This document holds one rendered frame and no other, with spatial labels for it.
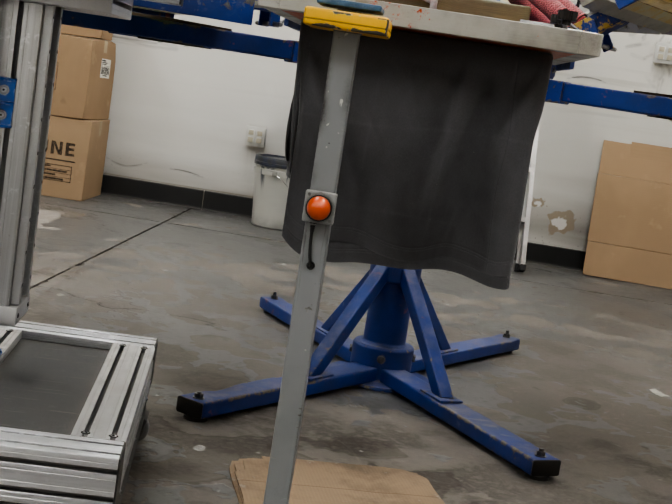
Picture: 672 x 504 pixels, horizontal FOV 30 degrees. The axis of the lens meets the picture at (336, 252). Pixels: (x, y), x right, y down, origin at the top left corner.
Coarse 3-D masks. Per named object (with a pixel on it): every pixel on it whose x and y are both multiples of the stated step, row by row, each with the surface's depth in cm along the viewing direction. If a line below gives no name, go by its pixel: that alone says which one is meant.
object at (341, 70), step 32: (352, 32) 193; (384, 32) 189; (352, 64) 194; (320, 128) 196; (320, 160) 196; (320, 192) 196; (320, 224) 198; (320, 256) 198; (320, 288) 199; (288, 352) 201; (288, 384) 201; (288, 416) 202; (288, 448) 203; (288, 480) 203
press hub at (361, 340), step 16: (400, 272) 356; (416, 272) 358; (384, 288) 358; (400, 288) 358; (384, 304) 359; (400, 304) 359; (368, 320) 363; (384, 320) 359; (400, 320) 360; (368, 336) 362; (384, 336) 360; (400, 336) 361; (352, 352) 365; (368, 352) 359; (384, 352) 358; (400, 352) 359; (384, 368) 358; (400, 368) 360; (368, 384) 354
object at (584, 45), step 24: (264, 0) 213; (288, 0) 212; (312, 0) 212; (360, 0) 212; (408, 24) 211; (432, 24) 211; (456, 24) 211; (480, 24) 210; (504, 24) 210; (528, 24) 210; (552, 48) 210; (576, 48) 210; (600, 48) 209
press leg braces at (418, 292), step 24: (360, 288) 352; (408, 288) 352; (336, 312) 391; (360, 312) 348; (432, 312) 383; (336, 336) 342; (432, 336) 344; (312, 360) 338; (432, 360) 339; (432, 384) 337
